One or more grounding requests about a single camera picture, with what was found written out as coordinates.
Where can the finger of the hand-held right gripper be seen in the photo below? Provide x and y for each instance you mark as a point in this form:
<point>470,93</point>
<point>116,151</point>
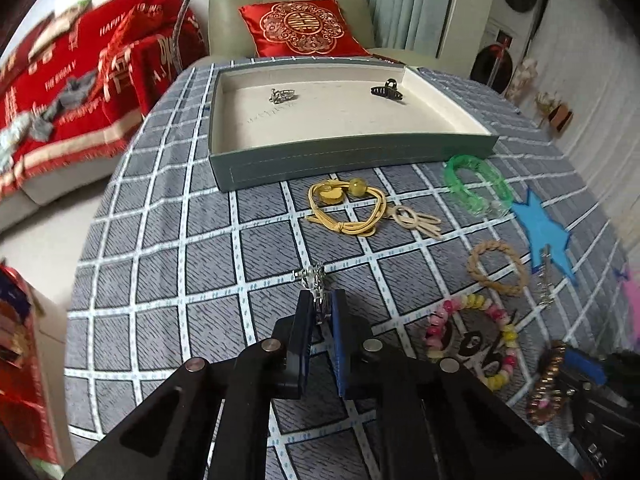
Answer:
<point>587,362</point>

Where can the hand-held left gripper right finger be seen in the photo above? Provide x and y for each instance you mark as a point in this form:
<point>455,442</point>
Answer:
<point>341,350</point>

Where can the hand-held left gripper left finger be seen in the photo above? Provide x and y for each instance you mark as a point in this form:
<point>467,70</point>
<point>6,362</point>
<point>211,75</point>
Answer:
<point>304,345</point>

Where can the beige rabbit hair clip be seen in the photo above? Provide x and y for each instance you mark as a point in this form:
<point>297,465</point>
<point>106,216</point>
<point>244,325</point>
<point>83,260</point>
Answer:
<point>425,227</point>

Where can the grey-green jewelry tray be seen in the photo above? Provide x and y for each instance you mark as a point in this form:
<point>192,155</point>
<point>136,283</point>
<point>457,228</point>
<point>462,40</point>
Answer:
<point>350,165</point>

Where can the green translucent bangle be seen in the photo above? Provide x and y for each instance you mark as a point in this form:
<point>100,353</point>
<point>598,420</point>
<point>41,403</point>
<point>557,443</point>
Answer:
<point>465,161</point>

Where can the grey checked tablecloth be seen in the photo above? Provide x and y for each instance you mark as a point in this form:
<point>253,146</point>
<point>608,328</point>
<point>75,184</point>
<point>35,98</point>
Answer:
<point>200,270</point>

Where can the small wooden box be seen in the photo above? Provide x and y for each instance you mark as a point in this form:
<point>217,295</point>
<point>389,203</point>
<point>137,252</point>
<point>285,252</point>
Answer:
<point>560,117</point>

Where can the black hair claw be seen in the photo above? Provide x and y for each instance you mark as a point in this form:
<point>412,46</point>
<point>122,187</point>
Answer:
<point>387,91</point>

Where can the small flower decoration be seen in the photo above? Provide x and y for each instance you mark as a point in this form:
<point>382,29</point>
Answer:
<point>546,102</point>

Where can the red gift box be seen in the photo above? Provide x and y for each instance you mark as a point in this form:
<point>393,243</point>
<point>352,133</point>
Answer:
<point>20,360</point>

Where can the pale flower bouquet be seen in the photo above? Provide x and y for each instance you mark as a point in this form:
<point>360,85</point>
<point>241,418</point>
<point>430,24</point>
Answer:
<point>520,75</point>

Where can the beige sofa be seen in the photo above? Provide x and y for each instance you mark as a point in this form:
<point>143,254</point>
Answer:
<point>55,185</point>

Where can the round black red ornament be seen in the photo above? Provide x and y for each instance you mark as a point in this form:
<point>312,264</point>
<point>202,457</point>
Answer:
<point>492,65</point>

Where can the red embroidered cushion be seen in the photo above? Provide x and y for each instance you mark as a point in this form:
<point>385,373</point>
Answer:
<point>300,25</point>

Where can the grey cloth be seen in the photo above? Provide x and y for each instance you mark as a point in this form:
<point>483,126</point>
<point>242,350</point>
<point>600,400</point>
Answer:
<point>60,105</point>

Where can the grey floor lamp pole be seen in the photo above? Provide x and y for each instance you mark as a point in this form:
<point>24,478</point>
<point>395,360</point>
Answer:
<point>182,20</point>

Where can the red printed blanket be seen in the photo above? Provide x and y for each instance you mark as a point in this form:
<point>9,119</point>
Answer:
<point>100,60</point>

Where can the green leather armchair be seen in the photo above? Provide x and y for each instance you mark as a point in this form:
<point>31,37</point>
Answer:
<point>235,0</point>

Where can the pale striped curtain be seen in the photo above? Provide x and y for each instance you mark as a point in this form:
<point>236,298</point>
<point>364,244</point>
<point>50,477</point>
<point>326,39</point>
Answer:
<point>410,0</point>

